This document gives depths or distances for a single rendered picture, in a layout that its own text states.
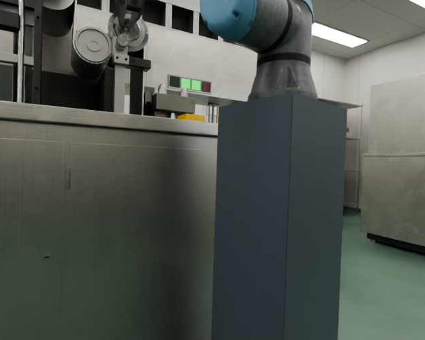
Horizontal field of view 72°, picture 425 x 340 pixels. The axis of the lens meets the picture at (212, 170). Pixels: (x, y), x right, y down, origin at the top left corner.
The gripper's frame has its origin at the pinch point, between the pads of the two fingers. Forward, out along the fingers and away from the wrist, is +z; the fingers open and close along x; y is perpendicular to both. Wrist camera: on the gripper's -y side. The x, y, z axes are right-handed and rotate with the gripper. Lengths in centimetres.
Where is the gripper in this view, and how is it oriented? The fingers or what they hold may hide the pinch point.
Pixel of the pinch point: (125, 27)
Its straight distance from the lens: 118.9
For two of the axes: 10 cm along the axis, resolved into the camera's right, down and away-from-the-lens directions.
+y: -2.7, -7.9, 5.5
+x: -8.9, -0.2, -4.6
